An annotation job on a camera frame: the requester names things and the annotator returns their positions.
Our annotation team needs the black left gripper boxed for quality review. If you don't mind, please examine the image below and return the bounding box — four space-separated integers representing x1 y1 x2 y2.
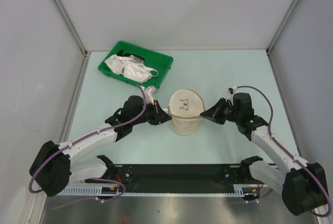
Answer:
131 100 171 125

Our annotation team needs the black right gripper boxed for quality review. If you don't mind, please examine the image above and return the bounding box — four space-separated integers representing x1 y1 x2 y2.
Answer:
200 97 241 125

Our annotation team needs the beige mesh laundry bag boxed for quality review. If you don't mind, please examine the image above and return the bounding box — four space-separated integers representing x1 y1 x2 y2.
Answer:
163 89 206 136

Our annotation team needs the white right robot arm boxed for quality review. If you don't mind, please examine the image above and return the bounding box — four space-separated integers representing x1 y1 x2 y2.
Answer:
200 93 332 216

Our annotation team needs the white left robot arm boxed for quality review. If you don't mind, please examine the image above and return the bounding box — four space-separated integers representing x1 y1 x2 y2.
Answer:
29 96 172 197

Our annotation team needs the white bra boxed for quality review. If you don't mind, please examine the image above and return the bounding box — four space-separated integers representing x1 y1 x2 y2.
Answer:
104 54 159 83

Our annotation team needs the green plastic tray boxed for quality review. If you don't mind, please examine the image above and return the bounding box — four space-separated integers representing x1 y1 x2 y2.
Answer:
98 41 174 88

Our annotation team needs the black item in tray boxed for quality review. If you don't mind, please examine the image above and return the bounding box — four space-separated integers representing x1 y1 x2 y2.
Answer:
117 50 145 63

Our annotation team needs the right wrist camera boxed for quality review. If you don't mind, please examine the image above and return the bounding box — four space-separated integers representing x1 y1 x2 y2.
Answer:
227 86 238 98

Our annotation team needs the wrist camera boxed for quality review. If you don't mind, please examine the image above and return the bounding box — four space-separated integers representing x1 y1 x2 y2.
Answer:
144 86 157 104
227 86 238 98

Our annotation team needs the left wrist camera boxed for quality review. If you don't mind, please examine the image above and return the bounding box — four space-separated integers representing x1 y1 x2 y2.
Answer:
144 86 157 104

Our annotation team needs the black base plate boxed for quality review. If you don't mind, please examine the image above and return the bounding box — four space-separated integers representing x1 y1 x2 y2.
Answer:
102 164 263 189

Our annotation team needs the white slotted cable duct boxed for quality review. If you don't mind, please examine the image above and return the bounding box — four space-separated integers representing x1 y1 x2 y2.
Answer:
58 184 259 197

